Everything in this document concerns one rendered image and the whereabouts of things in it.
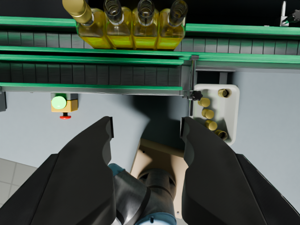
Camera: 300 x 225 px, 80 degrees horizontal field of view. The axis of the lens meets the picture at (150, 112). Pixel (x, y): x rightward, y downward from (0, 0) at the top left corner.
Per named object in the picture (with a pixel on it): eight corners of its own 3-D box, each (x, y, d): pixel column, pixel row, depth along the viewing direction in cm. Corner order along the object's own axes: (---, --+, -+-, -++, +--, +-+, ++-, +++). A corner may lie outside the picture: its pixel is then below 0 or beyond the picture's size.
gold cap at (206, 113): (210, 117, 72) (214, 119, 67) (201, 117, 72) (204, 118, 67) (210, 108, 71) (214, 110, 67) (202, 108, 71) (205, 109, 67)
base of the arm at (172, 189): (171, 209, 68) (173, 230, 58) (132, 201, 68) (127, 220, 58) (179, 172, 66) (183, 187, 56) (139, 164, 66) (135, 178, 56)
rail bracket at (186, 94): (192, 60, 57) (206, 52, 45) (189, 112, 60) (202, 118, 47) (183, 60, 57) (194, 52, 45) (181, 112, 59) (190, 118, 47)
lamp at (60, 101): (66, 96, 63) (63, 96, 60) (67, 109, 64) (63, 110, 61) (53, 95, 63) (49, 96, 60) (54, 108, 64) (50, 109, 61)
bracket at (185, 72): (187, 68, 65) (192, 66, 58) (185, 95, 66) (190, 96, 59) (177, 68, 64) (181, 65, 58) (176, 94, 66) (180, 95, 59)
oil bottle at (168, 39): (172, 36, 57) (189, 4, 35) (171, 54, 57) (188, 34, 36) (154, 35, 56) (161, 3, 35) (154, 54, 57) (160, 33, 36)
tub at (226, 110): (229, 85, 72) (240, 84, 63) (224, 139, 75) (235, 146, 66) (185, 84, 71) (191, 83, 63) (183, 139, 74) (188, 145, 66)
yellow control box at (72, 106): (77, 92, 71) (70, 92, 63) (78, 111, 72) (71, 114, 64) (60, 92, 70) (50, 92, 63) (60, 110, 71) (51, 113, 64)
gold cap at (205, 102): (206, 106, 71) (210, 107, 67) (197, 106, 71) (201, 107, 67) (206, 97, 71) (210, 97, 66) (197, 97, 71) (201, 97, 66)
